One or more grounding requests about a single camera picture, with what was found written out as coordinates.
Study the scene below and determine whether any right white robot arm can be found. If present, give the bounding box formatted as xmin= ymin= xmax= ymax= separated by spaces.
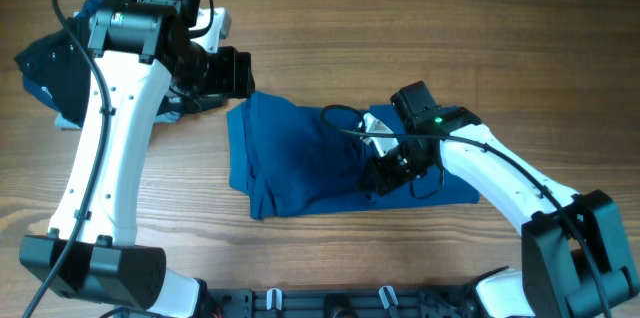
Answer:
xmin=356 ymin=82 xmax=639 ymax=317

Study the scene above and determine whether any blue polo shirt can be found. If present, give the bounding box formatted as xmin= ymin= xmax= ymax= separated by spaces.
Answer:
xmin=227 ymin=92 xmax=480 ymax=220

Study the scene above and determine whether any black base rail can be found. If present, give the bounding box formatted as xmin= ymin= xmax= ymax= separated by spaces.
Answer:
xmin=210 ymin=285 xmax=488 ymax=318

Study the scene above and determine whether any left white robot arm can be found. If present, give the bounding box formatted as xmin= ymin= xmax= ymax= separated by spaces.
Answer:
xmin=19 ymin=0 xmax=255 ymax=317

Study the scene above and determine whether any pile of dark clothes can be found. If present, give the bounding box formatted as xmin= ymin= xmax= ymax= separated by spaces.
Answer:
xmin=15 ymin=0 xmax=227 ymax=130

